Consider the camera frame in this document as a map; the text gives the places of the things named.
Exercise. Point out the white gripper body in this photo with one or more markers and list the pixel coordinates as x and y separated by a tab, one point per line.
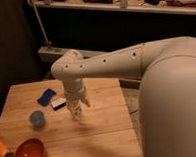
74	89

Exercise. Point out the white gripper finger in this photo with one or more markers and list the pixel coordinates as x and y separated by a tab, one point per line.
85	100

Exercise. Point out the clear plastic bottle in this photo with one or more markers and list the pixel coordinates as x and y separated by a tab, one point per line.
75	109

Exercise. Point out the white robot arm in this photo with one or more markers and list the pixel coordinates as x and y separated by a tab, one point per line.
167	100

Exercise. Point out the black and white box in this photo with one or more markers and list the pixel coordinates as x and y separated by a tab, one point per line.
58	103

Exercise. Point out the blue sponge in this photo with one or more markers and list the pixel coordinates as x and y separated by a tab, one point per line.
46	97

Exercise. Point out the wooden table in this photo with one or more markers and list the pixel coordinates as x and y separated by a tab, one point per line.
104	131

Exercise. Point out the blue cup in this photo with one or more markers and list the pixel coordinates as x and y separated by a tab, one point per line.
37	118

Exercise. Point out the orange bowl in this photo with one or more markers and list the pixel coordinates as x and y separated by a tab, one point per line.
32	147

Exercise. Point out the metal pole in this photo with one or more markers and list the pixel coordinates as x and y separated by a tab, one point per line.
46	40

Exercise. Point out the upper shelf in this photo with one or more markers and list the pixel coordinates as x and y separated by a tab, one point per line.
181	7

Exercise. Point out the orange handled tool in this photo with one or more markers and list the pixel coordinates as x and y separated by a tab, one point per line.
4	151

